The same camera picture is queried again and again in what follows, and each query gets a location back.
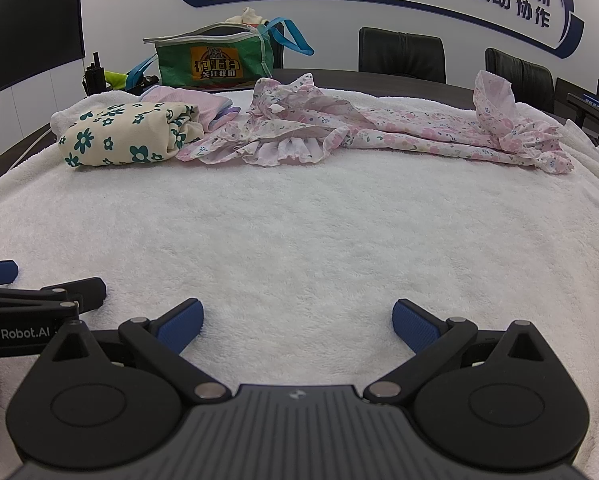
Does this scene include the pink blue purple-trimmed garment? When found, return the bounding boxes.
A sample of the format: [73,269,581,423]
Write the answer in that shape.
[142,86,242,133]

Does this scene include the black wall screen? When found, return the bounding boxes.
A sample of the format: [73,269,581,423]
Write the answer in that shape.
[0,0,86,103]

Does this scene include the green bag with blue handles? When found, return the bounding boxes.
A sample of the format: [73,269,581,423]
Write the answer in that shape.
[129,16,314,92]

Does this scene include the cream green-flowered folded garment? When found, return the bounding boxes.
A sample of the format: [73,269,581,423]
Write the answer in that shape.
[58,101,205,170]

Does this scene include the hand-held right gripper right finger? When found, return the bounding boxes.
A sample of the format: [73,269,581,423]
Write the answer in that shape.
[364,298,553,403]

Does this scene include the black walkie-talkie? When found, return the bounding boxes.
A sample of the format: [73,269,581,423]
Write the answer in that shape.
[82,52,108,96]

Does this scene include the cream cloth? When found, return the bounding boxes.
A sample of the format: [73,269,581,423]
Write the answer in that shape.
[224,7,271,29]

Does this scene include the white cable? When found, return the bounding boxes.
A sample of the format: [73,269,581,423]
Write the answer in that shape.
[9,124,56,162]

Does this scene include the black desk monitor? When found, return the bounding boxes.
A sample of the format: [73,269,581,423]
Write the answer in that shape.
[567,91,599,133]

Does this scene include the pink floral ruffled garment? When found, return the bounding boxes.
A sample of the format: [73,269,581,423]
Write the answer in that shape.
[176,71,575,177]

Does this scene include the black office chair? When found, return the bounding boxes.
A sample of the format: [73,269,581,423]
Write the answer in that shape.
[358,27,447,84]
[485,48,556,112]
[268,22,286,69]

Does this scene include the white towel blanket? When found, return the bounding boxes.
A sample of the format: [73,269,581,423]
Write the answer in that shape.
[0,82,599,480]

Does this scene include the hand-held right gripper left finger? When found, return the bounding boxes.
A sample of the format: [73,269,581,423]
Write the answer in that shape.
[42,298,231,403]

